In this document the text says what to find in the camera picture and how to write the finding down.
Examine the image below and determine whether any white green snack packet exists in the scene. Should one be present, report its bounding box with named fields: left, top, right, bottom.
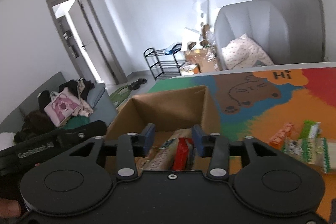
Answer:
left=282, top=138, right=330, bottom=174

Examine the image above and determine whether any beige cracker packet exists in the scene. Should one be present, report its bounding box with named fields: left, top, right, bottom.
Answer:
left=143, top=129, right=189, bottom=170

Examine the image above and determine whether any black clothes pile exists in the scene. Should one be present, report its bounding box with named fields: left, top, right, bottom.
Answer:
left=14, top=79, right=94, bottom=144

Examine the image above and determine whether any red snack packet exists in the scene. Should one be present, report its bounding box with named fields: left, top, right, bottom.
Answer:
left=172, top=138, right=194, bottom=171

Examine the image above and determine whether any colourful cartoon table mat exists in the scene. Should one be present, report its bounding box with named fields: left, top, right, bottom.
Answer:
left=115, top=67, right=336, bottom=224

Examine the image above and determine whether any brown paper bag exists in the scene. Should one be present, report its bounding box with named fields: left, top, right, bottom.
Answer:
left=182, top=24, right=223, bottom=73

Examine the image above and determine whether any person's left hand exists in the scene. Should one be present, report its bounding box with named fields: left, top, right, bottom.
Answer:
left=0, top=198, right=21, bottom=219

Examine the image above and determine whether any green floor mat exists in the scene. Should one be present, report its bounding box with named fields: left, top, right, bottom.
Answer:
left=109, top=85, right=131, bottom=108

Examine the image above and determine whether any black shoe rack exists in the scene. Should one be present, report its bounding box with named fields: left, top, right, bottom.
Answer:
left=143, top=43, right=186, bottom=81

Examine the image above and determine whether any black slippers pair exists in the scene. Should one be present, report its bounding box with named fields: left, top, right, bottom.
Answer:
left=128, top=79, right=147, bottom=90

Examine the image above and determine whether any white dotted pillow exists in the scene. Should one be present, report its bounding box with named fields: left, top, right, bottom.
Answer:
left=222, top=34, right=274, bottom=70

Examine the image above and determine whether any white perforated board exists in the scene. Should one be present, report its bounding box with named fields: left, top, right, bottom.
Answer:
left=185, top=0, right=210, bottom=42

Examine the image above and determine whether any pink tote bag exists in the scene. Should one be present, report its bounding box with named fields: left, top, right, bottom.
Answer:
left=44, top=87, right=81, bottom=127

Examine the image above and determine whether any grey sofa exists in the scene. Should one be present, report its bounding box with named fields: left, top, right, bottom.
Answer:
left=1, top=72, right=117, bottom=134

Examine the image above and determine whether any open doorway grey frame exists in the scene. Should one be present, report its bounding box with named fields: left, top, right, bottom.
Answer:
left=47, top=0, right=127, bottom=85

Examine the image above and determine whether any grey armchair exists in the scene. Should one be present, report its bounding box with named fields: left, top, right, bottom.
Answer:
left=214, top=1, right=290, bottom=65

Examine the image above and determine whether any orange snack packet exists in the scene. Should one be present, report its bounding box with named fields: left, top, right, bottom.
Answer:
left=268, top=123, right=294, bottom=149

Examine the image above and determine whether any brown cardboard box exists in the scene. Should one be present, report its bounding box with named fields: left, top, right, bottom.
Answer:
left=105, top=85, right=221, bottom=172

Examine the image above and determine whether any white orange bucket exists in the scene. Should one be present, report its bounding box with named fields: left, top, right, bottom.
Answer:
left=180, top=64, right=200, bottom=76

